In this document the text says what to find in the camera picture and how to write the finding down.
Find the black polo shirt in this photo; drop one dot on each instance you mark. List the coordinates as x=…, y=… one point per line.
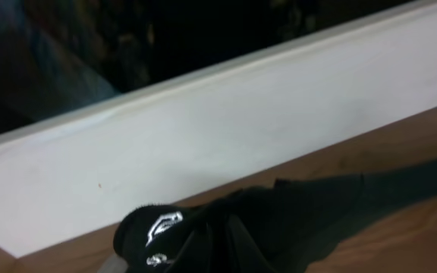
x=283, y=228

